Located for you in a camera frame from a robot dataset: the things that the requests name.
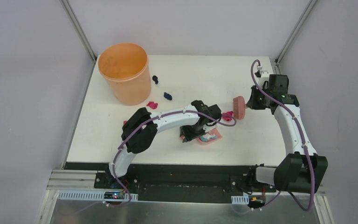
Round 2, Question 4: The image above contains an orange plastic bucket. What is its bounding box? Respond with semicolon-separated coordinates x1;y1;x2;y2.
97;43;151;105

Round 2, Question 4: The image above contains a purple cable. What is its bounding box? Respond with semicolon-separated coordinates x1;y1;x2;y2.
112;110;237;208
250;59;316;214

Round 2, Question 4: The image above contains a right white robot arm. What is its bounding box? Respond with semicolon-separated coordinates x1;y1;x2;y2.
246;74;328;193

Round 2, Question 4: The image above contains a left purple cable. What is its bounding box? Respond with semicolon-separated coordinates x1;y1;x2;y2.
112;110;237;208

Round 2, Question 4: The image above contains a magenta paper scrap top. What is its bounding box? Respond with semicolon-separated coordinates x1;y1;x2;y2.
221;111;234;122

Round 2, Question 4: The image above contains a white paper scrap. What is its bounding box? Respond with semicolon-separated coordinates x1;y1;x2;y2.
200;133;214;142

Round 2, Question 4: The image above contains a right white cable duct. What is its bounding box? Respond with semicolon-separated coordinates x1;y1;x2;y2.
231;195;249;205

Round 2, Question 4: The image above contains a black paper scrap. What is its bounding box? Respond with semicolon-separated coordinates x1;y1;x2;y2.
152;75;159;84

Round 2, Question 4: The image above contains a dark blue paper scrap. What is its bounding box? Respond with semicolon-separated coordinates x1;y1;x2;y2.
163;92;172;101

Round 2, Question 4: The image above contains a left white cable duct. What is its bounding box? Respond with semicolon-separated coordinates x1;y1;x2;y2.
57;190;138;202

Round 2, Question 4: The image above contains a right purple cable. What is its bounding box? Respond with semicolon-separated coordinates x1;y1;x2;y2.
250;59;316;214

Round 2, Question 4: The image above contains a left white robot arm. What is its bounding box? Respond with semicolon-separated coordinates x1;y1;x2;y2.
105;100;222;189

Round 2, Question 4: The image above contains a pink hand brush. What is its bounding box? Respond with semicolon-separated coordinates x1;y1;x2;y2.
233;96;247;120

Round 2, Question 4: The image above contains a white cable duct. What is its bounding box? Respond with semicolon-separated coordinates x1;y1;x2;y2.
57;190;138;202
231;195;249;205

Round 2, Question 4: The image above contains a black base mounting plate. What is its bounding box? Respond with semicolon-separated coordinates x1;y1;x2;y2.
94;163;283;204

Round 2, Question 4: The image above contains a pink plastic dustpan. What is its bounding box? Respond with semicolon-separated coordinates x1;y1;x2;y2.
197;128;222;145

